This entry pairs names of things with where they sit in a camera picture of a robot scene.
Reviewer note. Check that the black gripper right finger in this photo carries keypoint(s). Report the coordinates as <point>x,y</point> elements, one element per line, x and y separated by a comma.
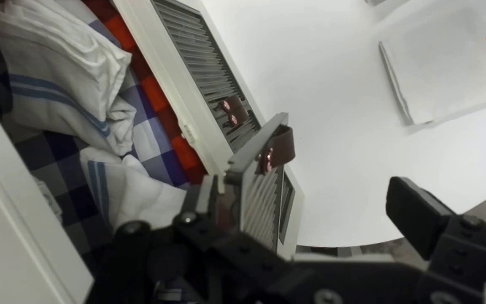
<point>418,217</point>

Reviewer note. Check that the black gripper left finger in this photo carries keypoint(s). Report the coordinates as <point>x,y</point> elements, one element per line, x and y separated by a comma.
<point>218,203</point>

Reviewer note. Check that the dark slatted drawer door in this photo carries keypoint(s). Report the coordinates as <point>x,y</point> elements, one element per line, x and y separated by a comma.
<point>262,197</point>

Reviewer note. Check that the small white blue-striped cloth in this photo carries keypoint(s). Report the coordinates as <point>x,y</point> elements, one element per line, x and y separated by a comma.
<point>131,191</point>

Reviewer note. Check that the blue red checkered cloth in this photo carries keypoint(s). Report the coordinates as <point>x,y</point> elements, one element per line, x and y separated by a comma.
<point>159,129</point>

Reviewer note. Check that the folded towel small red marks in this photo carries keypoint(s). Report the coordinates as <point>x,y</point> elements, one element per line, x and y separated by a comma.
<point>439,68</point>

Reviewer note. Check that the large white blue-striped towel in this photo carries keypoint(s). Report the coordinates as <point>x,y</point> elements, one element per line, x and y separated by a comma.
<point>58,68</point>

